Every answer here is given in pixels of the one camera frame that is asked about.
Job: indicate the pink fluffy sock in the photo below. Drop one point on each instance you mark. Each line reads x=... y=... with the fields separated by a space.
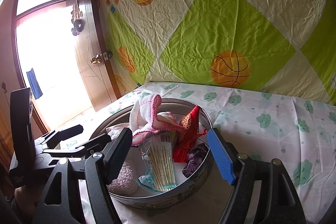
x=125 y=184

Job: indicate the pink white cloth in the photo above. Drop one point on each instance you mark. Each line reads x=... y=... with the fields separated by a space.
x=146 y=120

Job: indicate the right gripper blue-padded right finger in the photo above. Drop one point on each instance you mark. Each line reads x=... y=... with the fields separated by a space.
x=222 y=156

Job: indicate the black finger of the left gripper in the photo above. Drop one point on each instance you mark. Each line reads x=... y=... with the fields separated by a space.
x=56 y=137

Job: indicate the round metal tin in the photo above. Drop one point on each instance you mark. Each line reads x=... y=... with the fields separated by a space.
x=145 y=199

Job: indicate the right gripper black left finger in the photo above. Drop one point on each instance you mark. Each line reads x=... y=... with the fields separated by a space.
x=115 y=154

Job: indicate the cloud print bedsheet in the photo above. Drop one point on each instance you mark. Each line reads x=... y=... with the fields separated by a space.
x=299 y=132

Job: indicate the left hand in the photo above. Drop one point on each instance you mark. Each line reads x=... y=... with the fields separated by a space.
x=25 y=202

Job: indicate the brass door knob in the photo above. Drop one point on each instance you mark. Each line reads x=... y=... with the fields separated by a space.
x=101 y=58

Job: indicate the green basketball bedsheet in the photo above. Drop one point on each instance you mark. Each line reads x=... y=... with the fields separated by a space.
x=276 y=46

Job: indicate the wooden door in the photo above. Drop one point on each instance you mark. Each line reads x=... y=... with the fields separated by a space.
x=99 y=80

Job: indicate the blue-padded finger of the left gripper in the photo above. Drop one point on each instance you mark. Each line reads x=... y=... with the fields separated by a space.
x=86 y=149

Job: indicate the cotton swab pack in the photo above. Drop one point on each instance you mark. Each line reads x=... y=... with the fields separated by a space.
x=156 y=152

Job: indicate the dark purple scrunchie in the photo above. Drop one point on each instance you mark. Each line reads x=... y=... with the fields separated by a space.
x=195 y=157

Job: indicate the door hanging ornament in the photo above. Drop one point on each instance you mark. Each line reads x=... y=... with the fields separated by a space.
x=76 y=20

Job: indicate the blue hanging cloth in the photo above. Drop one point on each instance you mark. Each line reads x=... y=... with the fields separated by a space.
x=34 y=85

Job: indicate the red gold embroidered pouch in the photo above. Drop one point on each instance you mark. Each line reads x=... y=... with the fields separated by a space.
x=188 y=137

